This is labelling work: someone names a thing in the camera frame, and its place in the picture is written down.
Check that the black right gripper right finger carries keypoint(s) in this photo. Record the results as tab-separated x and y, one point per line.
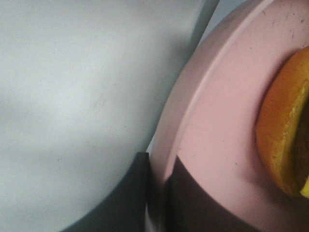
231	196

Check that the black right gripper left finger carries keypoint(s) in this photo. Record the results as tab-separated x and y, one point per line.
123	210

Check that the pink round plate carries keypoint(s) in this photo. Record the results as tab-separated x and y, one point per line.
212	109

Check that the toy burger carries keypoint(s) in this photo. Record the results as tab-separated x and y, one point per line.
282	128

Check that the white microwave oven body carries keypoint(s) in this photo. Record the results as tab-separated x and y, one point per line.
82	86

